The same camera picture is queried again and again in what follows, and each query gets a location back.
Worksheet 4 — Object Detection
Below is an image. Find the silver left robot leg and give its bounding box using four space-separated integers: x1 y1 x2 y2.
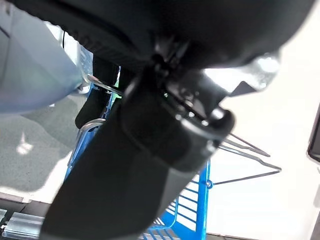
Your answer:
0 4 85 113

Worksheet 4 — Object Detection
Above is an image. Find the blue plastic shopping basket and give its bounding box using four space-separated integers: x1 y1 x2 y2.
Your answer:
63 44 214 240

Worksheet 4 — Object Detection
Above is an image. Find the silver wire basket handle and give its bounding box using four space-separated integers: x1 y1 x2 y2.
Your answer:
66 118 283 186
79 74 271 158

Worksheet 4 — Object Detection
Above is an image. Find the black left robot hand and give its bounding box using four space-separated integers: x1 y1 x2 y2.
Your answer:
7 0 318 240

